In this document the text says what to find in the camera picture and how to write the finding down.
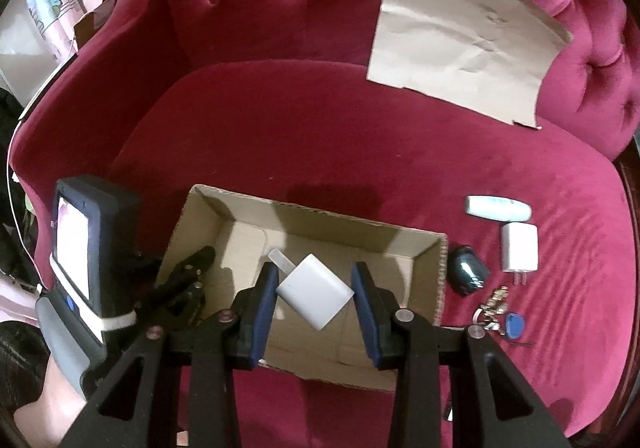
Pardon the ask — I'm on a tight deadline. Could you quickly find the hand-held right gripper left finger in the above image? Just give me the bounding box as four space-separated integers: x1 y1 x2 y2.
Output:
65 262 279 448

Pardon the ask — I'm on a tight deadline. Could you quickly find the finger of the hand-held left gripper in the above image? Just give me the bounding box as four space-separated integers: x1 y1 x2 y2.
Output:
132 246 217 329
122 250 163 279

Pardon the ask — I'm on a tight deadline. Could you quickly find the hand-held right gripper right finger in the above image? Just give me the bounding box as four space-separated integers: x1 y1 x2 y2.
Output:
350 260 573 448

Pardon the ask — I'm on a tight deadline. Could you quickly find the small white charger plug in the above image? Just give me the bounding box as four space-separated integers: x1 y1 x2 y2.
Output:
268 249 357 331

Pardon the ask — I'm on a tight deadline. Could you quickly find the cardboard box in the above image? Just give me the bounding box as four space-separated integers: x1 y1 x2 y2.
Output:
155 184 449 393

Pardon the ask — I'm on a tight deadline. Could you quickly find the dark round jar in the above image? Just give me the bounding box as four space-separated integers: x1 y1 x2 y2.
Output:
446 244 491 296

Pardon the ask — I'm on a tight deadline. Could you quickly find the key bunch with blue fob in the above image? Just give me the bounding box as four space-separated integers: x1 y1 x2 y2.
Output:
472 288 535 349

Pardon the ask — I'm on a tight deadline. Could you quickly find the white charger block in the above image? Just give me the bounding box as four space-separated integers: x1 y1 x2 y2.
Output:
500 222 539 286

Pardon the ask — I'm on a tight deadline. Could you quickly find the light blue tube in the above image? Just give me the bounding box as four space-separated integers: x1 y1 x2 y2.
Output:
465 195 532 223

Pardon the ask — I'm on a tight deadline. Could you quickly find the red velvet sofa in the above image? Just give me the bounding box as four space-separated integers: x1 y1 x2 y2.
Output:
7 0 638 448

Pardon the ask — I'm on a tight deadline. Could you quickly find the brown labelled carton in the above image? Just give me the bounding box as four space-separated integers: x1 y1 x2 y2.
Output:
75 10 108 48

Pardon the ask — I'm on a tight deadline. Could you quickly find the brown paper sheet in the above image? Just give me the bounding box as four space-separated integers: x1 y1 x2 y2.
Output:
366 0 574 131

